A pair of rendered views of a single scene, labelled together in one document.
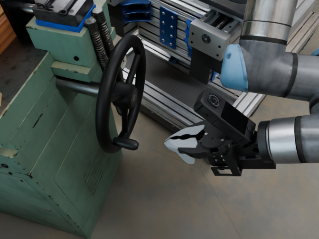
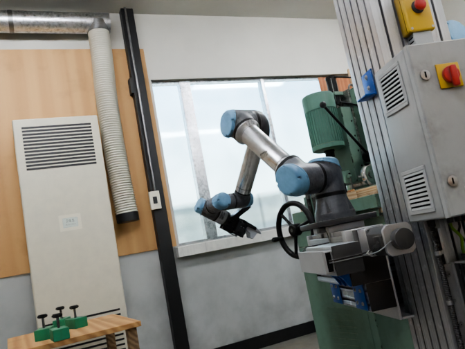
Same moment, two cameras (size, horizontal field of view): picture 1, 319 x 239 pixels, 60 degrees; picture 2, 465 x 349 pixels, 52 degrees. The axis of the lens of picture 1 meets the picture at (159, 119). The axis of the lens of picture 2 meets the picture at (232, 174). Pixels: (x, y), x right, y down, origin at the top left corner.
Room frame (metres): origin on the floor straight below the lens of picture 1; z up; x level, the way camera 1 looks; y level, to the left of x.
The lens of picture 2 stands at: (1.80, -1.83, 0.80)
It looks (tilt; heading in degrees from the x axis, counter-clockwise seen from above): 8 degrees up; 132
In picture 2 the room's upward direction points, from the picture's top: 11 degrees counter-clockwise
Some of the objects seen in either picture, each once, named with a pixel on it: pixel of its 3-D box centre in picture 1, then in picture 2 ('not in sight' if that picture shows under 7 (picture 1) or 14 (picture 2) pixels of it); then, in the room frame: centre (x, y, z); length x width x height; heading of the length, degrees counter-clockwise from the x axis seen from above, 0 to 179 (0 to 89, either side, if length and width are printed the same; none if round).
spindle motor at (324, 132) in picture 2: not in sight; (322, 122); (0.52, 0.41, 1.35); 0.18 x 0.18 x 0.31
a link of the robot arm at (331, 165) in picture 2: not in sight; (324, 175); (0.88, -0.28, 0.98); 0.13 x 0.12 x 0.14; 78
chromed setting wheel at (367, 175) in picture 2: not in sight; (369, 174); (0.68, 0.51, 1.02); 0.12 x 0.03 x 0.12; 75
